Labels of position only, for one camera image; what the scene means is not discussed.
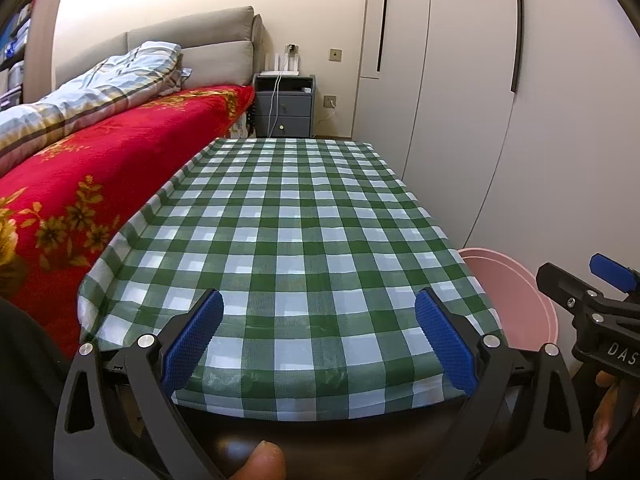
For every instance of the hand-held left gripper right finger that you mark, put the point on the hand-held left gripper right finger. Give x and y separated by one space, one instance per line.
445 337

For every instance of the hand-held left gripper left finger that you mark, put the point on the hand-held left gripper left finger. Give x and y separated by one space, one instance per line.
195 335

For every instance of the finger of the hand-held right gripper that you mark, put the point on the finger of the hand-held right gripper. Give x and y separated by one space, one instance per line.
612 270
555 277

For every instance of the pink bin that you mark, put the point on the pink bin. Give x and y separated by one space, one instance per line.
505 300

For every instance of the person's right hand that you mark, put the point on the person's right hand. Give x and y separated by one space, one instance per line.
605 430

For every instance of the person's left hand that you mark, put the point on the person's left hand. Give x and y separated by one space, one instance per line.
262 465

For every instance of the green checked tablecloth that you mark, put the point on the green checked tablecloth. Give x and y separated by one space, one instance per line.
300 260

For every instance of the person's black clothing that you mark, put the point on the person's black clothing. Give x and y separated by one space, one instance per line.
30 400

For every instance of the white wardrobe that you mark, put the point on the white wardrobe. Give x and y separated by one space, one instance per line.
465 110

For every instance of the red floral blanket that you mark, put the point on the red floral blanket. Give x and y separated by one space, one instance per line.
100 160

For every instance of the floral bed sheet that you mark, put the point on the floral bed sheet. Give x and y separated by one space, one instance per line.
242 125

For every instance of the grey nightstand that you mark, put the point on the grey nightstand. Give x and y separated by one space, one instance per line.
295 105

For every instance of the blue checked quilt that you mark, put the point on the blue checked quilt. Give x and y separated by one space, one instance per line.
110 80

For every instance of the white router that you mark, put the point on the white router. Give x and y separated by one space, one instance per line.
280 72

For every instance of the beige padded headboard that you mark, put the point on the beige padded headboard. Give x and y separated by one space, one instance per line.
215 55

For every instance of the cluttered storage shelf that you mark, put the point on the cluttered storage shelf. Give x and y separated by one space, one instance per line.
20 35

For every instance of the wall socket plate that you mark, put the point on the wall socket plate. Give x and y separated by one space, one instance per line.
331 101

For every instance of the wall charger plug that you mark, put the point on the wall charger plug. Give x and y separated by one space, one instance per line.
292 49

